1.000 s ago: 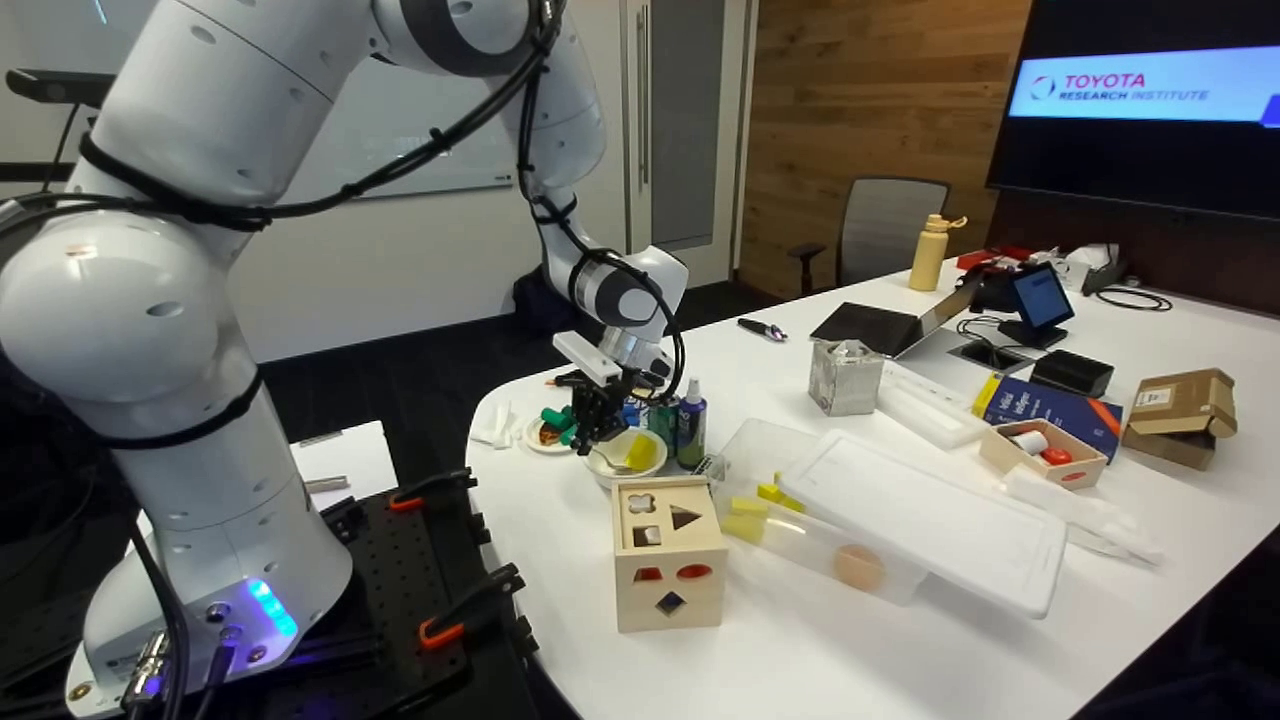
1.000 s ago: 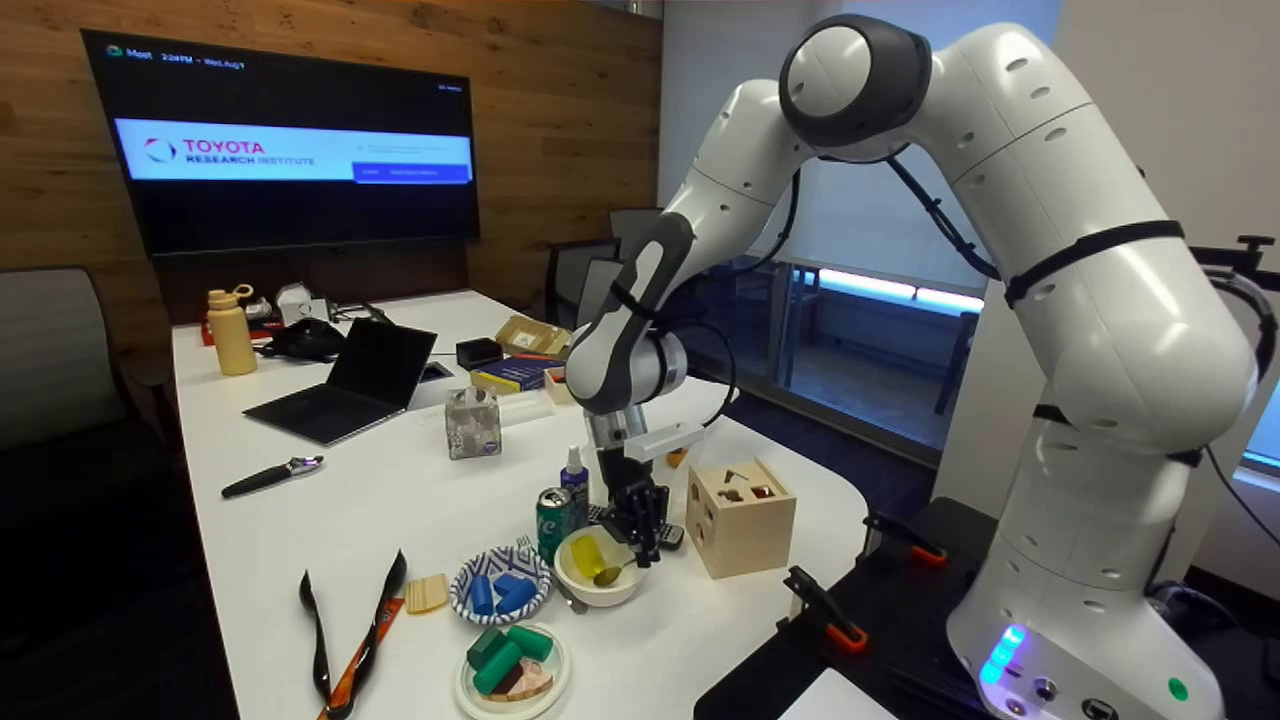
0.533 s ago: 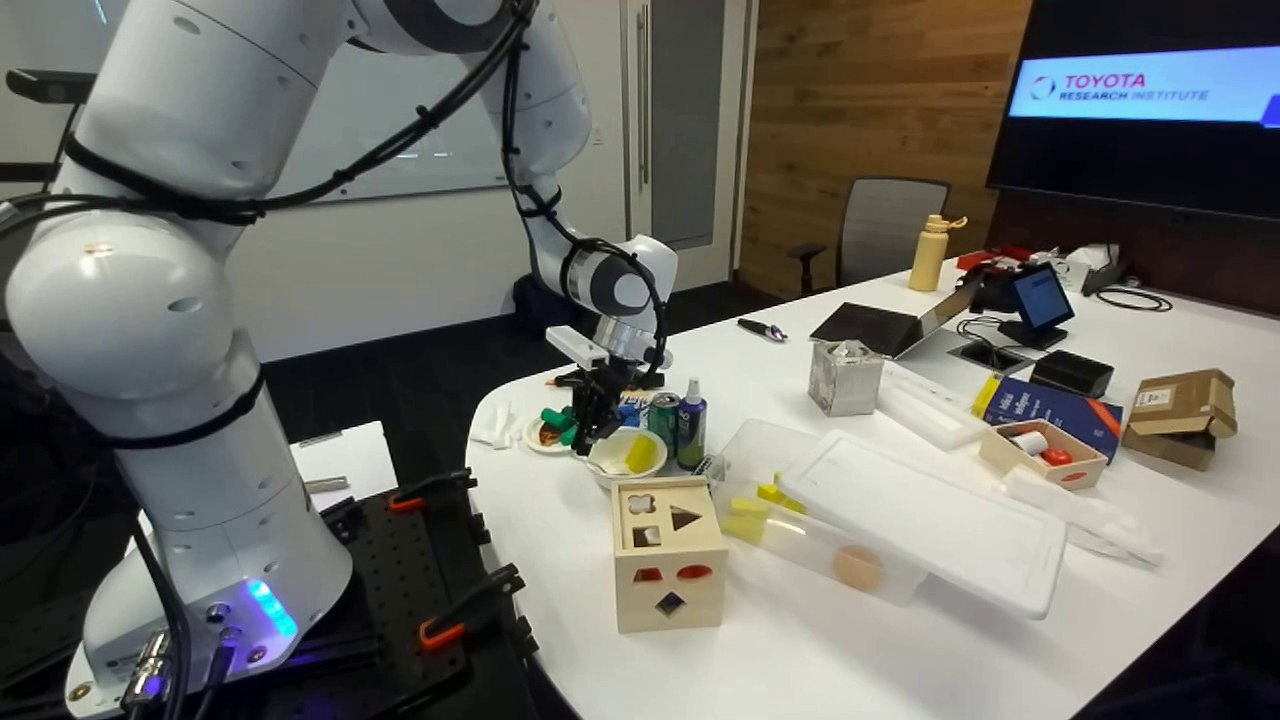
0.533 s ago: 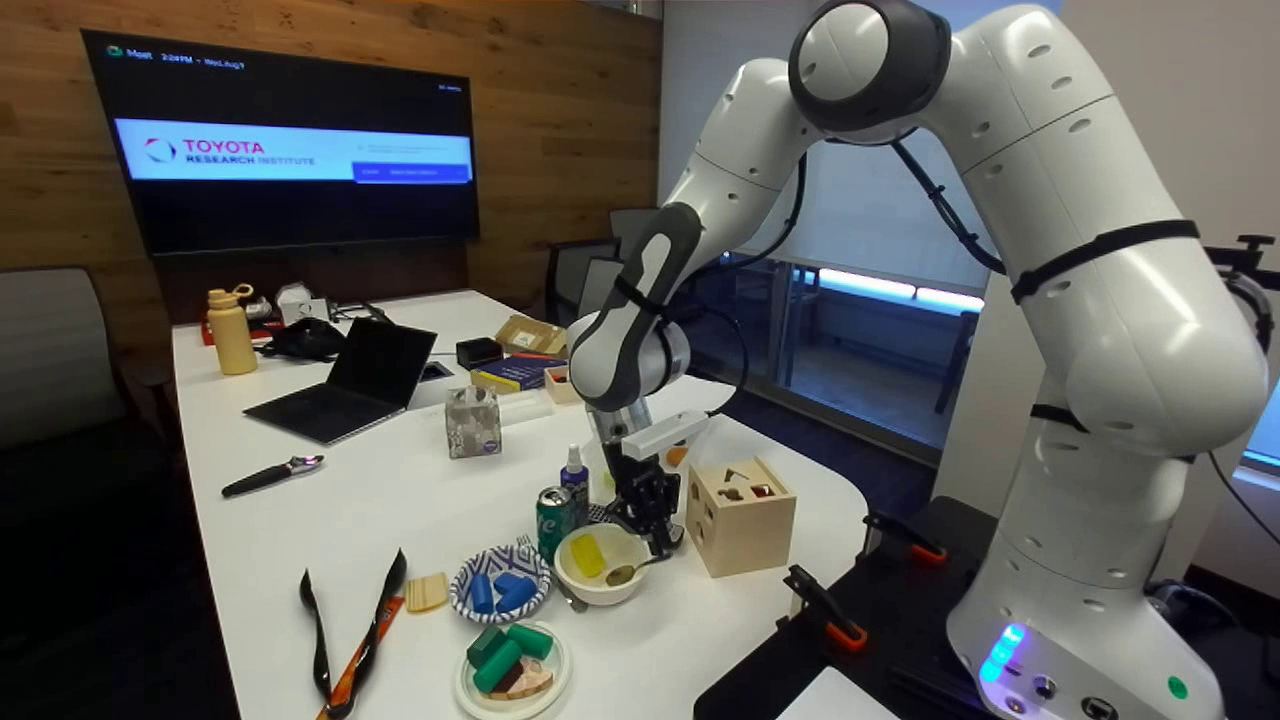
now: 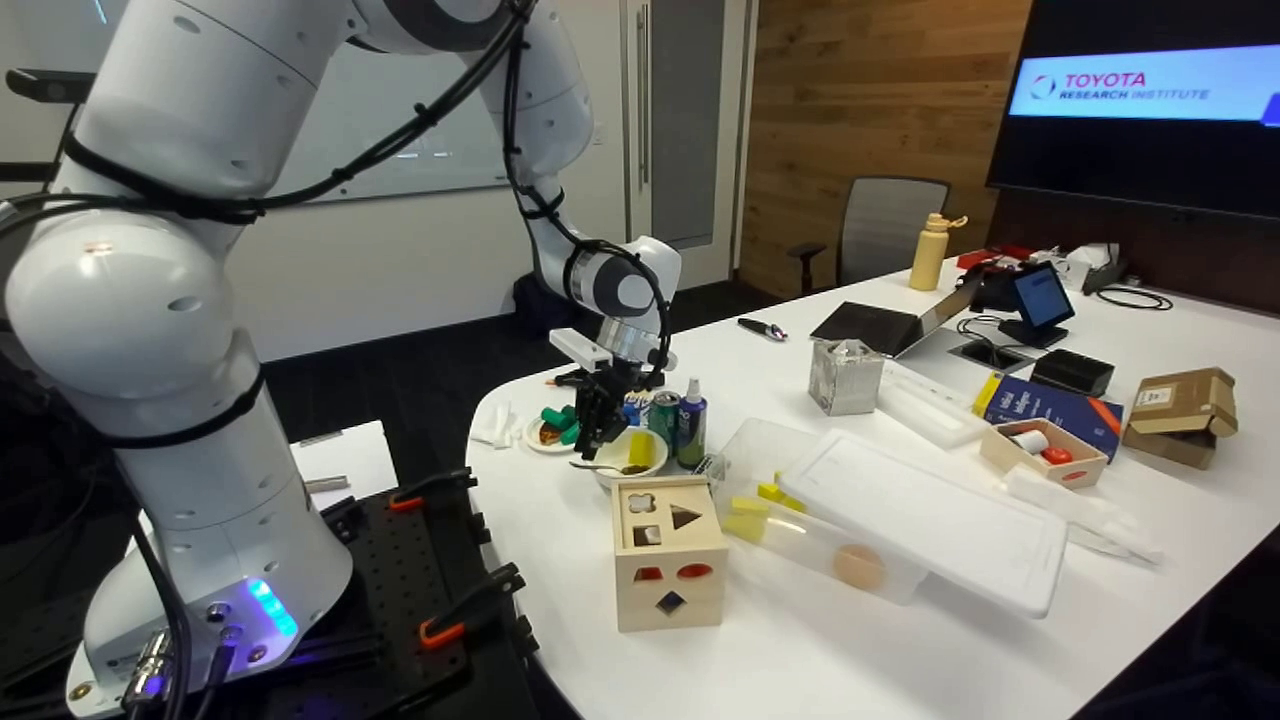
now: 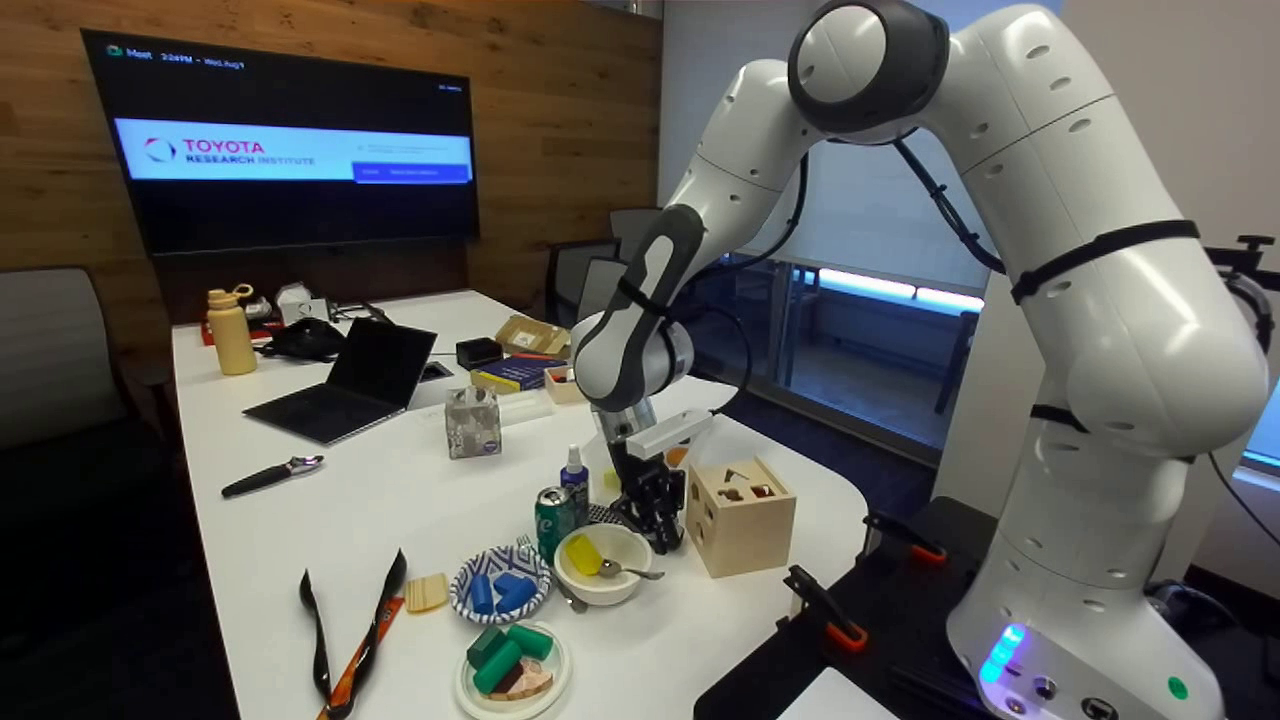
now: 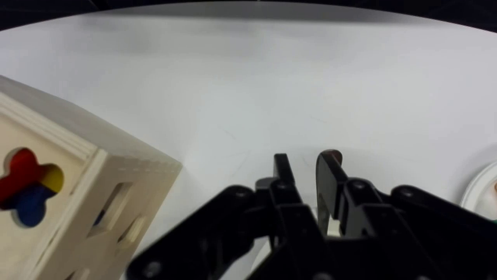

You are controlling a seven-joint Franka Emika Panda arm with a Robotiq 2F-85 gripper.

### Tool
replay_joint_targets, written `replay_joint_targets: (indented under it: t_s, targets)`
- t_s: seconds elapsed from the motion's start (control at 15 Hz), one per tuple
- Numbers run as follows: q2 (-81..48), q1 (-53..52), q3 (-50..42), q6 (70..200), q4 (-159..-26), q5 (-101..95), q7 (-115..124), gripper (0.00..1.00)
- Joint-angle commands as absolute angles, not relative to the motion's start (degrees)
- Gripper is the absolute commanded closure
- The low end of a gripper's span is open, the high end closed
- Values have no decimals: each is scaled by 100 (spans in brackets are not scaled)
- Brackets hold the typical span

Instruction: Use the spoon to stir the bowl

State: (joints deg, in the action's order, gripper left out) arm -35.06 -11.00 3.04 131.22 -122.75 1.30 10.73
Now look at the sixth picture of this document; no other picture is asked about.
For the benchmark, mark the wall-mounted TV screen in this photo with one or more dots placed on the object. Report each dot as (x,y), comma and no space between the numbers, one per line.
(264,214)

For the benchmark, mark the blue patterned bowl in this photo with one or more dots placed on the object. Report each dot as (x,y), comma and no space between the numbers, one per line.
(461,586)

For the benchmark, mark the yellow block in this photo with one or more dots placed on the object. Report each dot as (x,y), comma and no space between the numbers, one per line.
(585,548)

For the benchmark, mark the blue block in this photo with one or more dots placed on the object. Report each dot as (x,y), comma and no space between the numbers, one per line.
(506,595)

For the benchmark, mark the cardboard box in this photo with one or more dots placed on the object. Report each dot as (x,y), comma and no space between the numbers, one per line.
(532,337)

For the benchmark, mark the black marker pen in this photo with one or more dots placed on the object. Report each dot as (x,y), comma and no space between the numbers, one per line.
(264,479)

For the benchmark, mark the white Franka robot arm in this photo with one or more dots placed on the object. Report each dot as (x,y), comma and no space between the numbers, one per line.
(1135,335)

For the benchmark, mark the tan cracker piece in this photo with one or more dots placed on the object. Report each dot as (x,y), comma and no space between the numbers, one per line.
(425,595)

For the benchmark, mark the small wooden tray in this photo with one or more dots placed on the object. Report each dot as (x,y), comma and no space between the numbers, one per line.
(561,387)

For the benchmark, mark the small blue-capped bottle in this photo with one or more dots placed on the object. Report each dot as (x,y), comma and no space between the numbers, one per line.
(575,495)

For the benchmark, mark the black and orange clamp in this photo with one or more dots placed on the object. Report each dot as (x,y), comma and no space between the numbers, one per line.
(923,548)
(815,595)

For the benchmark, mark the black and orange tongs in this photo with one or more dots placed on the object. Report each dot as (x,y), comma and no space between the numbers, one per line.
(382,606)

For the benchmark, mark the blue book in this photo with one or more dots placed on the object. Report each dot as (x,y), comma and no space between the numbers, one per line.
(522,372)

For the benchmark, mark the white rounded object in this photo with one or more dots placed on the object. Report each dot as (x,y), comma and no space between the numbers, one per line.
(302,306)

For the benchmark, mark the black mounting board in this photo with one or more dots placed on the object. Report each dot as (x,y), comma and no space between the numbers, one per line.
(904,643)

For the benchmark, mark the grey office chair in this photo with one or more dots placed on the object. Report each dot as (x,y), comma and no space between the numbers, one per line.
(591,286)
(564,273)
(620,224)

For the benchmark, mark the green soda can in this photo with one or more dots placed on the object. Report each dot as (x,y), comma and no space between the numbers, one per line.
(550,525)

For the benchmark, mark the green block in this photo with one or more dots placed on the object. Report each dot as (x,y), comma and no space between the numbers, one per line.
(490,664)
(531,643)

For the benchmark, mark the yellow bottle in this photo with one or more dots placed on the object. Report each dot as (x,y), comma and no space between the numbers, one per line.
(229,340)

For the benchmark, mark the white plate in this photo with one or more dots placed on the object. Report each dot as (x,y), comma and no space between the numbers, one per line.
(481,707)

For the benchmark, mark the thin metal utensil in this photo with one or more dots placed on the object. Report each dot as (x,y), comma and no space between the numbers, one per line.
(575,601)

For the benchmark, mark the black laptop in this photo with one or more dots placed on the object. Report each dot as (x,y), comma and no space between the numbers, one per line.
(360,372)

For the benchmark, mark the small black box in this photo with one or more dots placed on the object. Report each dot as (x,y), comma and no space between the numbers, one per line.
(476,352)

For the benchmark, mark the tan wedge piece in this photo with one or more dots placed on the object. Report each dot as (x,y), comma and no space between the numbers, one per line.
(531,681)

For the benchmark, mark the wooden shape sorter box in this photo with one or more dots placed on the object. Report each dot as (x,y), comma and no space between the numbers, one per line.
(740,534)

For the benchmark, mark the white window blind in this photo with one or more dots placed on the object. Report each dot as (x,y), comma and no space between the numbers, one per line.
(707,55)

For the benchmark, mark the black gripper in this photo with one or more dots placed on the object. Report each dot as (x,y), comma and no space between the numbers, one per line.
(650,480)

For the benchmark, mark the white bowl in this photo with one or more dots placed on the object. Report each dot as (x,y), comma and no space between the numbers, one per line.
(600,598)

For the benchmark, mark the black camera on stand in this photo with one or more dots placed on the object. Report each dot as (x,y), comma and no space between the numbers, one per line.
(1252,245)

